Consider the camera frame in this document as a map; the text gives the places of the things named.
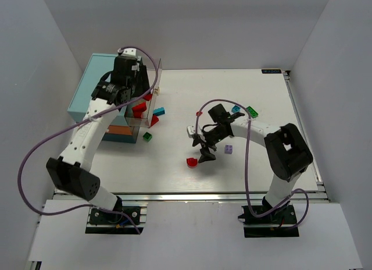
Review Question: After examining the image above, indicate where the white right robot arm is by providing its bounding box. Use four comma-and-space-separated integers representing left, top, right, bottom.
187, 104, 313, 218

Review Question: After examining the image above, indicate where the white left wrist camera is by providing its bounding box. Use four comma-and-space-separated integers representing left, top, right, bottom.
117, 48, 137, 58

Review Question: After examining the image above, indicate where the cyan square lego brick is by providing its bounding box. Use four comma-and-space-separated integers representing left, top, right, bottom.
231, 105, 241, 113

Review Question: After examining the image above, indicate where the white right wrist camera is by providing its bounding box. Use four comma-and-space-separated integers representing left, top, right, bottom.
187, 125, 202, 138

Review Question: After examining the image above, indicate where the purple lego plate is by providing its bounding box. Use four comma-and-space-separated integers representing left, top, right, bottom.
224, 144, 233, 154

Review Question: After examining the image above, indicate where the green long lego plate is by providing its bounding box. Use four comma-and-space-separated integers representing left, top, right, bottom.
246, 106, 259, 119

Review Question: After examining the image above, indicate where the cyan long lego brick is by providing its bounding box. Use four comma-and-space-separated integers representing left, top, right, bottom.
153, 107, 166, 116

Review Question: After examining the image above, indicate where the blue label sticker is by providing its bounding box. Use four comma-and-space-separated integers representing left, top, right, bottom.
261, 69, 282, 74

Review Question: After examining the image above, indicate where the teal drawer cabinet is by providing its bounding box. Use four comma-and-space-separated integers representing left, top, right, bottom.
67, 54, 139, 144

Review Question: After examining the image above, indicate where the red square lego brick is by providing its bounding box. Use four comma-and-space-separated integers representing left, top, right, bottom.
143, 93, 152, 101

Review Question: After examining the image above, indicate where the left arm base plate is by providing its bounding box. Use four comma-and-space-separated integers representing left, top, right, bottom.
85, 202, 148, 235

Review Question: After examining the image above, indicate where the red round lego piece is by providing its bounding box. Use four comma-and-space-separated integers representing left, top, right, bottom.
186, 157, 198, 168

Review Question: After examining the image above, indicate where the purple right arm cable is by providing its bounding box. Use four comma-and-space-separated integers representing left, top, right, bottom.
195, 100, 309, 230

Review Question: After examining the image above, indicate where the green small lego brick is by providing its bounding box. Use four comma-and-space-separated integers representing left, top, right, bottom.
142, 132, 153, 142

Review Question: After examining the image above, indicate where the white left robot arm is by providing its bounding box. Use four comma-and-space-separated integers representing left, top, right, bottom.
46, 49, 149, 212

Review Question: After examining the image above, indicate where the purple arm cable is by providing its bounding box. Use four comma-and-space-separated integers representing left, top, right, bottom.
17, 45, 161, 235
195, 100, 309, 230

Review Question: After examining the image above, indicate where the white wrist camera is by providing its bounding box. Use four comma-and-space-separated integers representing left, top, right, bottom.
187, 125, 202, 138
117, 48, 137, 58

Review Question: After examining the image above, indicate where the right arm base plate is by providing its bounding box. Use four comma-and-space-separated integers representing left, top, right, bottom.
238, 205, 299, 238

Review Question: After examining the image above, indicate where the aluminium rail front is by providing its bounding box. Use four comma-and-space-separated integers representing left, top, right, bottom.
52, 191, 328, 201

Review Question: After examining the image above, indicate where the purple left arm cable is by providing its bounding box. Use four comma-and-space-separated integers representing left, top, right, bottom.
17, 45, 161, 235

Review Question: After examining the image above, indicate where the red sloped lego brick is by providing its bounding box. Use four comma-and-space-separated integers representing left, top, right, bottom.
150, 115, 159, 127

